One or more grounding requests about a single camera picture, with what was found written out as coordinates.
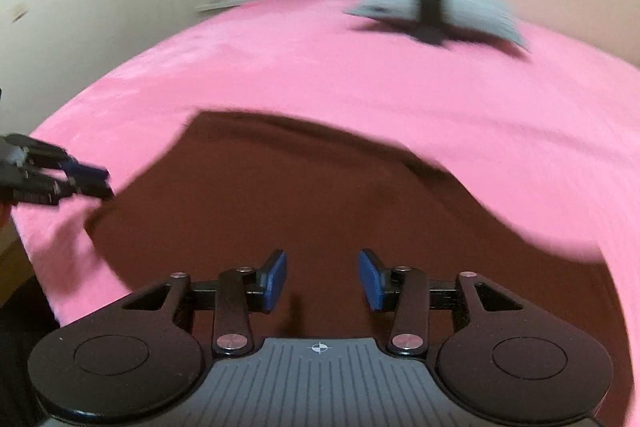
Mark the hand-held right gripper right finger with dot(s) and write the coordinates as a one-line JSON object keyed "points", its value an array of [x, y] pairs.
{"points": [[369, 278]]}

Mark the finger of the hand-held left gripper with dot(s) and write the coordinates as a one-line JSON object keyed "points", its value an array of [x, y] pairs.
{"points": [[86, 171], [95, 190]]}

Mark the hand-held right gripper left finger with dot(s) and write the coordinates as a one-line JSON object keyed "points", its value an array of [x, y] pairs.
{"points": [[275, 278]]}

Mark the dark brown garment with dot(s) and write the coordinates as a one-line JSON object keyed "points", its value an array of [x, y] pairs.
{"points": [[320, 227]]}

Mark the pink blanket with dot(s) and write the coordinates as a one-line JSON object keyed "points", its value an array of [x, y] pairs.
{"points": [[320, 67]]}

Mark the grey folded garment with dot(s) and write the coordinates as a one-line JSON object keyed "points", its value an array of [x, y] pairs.
{"points": [[450, 9]]}

